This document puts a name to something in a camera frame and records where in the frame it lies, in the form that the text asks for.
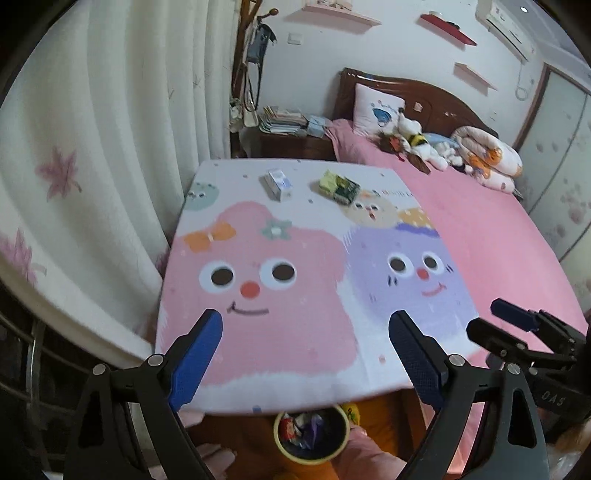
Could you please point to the small pink wall shelf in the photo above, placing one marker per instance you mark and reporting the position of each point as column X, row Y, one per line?
column 475, row 74

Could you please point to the white floral wardrobe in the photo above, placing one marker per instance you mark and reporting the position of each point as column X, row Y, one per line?
column 568, row 184

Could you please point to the brown wooden nightstand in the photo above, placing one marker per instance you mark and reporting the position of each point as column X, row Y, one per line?
column 295, row 148

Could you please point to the white floral curtain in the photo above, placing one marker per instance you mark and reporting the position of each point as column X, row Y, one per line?
column 115, row 138

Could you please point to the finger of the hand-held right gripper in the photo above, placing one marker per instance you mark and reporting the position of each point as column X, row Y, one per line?
column 512, row 314
column 489, row 339

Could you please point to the yellow rimmed dark bin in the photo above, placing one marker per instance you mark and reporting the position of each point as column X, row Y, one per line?
column 323, row 445

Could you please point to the blue white plush toy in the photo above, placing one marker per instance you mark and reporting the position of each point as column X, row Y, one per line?
column 448, row 145

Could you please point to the white light switch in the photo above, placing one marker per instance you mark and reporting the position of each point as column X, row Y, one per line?
column 294, row 38

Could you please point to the cartoon-print board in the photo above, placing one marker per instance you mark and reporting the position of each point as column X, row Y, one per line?
column 286, row 332

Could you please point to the dark metal rack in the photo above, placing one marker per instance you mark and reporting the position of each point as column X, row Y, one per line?
column 46, row 360

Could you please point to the white air conditioner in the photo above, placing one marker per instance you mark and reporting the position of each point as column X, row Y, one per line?
column 508, row 27

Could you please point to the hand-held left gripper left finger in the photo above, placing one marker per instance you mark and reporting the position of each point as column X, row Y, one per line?
column 198, row 355

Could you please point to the blue grey hanging bag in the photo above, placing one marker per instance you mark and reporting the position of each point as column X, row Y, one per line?
column 261, row 44

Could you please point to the white printed pillow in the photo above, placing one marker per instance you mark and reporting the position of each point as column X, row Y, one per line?
column 369, row 108

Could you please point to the pale blue tissue box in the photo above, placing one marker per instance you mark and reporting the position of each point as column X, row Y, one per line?
column 318, row 127

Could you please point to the rolled printed quilt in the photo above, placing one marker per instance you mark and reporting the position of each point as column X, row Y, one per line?
column 494, row 157

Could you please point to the pink bed sheet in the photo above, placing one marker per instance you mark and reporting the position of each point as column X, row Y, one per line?
column 485, row 240

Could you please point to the white blue small box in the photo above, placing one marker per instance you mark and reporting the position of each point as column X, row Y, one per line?
column 278, row 183

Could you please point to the green yellow snack packet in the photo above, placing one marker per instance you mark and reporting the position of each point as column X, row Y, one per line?
column 339, row 187

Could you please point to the yellow black bee plush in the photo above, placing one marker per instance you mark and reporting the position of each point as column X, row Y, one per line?
column 425, row 145

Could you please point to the brown plush toy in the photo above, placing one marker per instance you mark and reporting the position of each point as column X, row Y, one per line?
column 392, row 143

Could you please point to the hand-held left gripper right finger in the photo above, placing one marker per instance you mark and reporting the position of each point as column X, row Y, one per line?
column 411, row 350

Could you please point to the white bottle cap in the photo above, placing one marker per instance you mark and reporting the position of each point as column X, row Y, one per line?
column 276, row 232

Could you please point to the wooden coat rack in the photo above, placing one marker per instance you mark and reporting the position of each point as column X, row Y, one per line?
column 240, row 69

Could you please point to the stack of books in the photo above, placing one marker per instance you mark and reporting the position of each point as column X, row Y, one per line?
column 281, row 120

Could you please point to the white handbag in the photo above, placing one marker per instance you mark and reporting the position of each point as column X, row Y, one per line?
column 244, row 117

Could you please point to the long pink wall shelf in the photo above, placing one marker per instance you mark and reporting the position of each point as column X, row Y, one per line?
column 346, row 14

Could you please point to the red wall shelf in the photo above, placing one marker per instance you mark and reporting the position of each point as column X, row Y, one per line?
column 448, row 30

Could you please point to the brown wooden headboard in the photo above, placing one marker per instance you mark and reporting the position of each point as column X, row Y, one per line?
column 429, row 94

